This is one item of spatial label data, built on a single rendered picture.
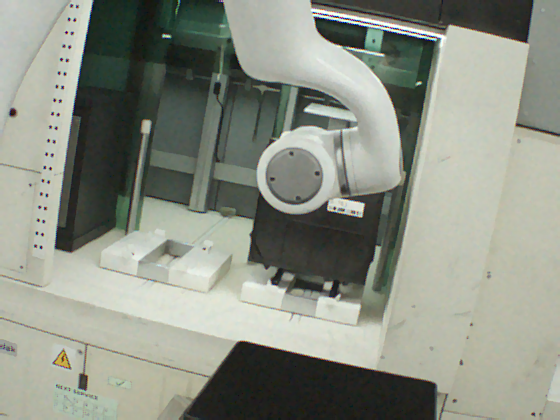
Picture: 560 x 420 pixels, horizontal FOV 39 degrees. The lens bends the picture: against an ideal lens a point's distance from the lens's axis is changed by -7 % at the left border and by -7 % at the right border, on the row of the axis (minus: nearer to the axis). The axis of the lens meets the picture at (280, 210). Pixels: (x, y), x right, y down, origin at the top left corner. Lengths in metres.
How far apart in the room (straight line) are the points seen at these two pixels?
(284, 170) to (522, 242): 0.48
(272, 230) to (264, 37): 0.68
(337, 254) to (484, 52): 0.49
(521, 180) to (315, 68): 0.47
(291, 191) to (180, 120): 1.32
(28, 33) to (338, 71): 0.36
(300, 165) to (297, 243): 0.59
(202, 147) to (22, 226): 0.84
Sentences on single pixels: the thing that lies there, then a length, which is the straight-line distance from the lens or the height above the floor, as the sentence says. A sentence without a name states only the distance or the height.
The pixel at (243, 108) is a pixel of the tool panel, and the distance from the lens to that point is 2.16.
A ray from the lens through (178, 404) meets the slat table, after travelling 1.31.
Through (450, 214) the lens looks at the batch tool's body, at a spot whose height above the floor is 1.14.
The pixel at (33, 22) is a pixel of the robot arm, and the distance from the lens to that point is 0.65.
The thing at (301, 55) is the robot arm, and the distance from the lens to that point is 0.86.
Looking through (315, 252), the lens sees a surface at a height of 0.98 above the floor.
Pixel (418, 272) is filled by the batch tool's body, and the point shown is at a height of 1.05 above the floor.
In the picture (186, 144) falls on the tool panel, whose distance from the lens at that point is 2.20.
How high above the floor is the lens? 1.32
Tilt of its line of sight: 11 degrees down
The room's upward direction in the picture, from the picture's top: 11 degrees clockwise
